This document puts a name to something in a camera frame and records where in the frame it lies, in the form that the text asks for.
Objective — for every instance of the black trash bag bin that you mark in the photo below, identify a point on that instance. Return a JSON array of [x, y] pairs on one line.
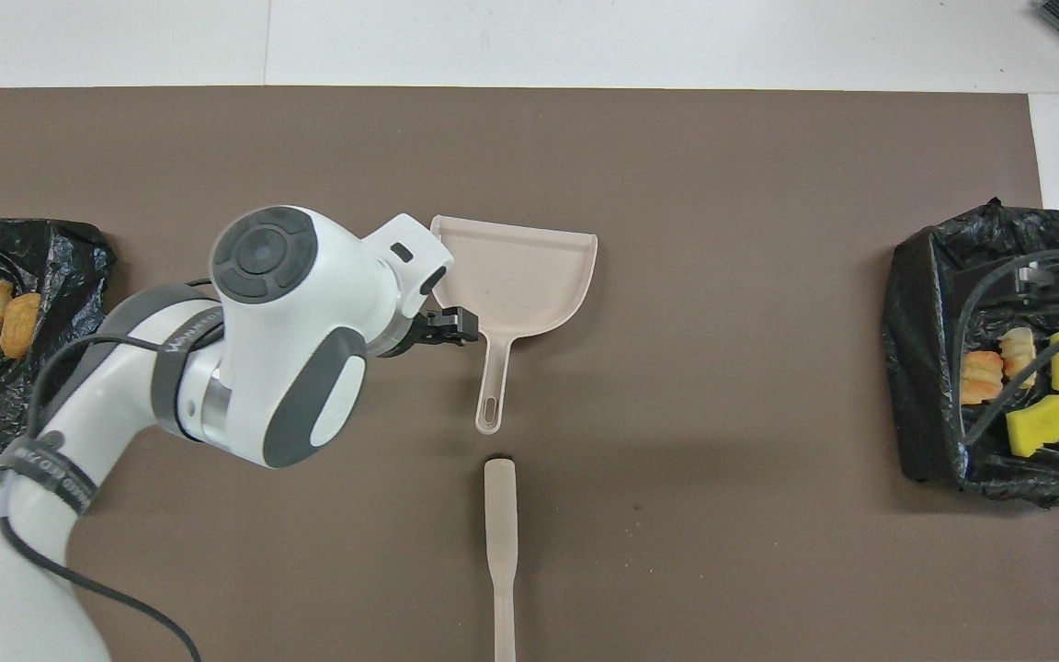
[[61, 267], [916, 368]]

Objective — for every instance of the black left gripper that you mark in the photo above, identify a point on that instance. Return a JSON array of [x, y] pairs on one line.
[[401, 336]]

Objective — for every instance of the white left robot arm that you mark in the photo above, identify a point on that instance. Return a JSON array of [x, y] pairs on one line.
[[290, 313]]

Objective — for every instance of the rounded yellow sponge piece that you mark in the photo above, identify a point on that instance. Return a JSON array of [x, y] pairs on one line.
[[1039, 426]]

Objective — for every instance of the beige brush with black bristles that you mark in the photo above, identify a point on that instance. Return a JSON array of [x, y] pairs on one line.
[[500, 524]]

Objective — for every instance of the brown fried bread piece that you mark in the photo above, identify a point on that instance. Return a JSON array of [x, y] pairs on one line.
[[20, 326]]

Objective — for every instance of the orange croissant piece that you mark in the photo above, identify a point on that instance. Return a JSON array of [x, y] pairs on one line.
[[980, 378]]

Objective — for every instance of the brown table mat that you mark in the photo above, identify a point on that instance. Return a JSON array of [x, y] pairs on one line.
[[677, 184]]

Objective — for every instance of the beige plastic dustpan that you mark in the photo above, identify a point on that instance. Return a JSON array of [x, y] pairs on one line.
[[516, 276]]

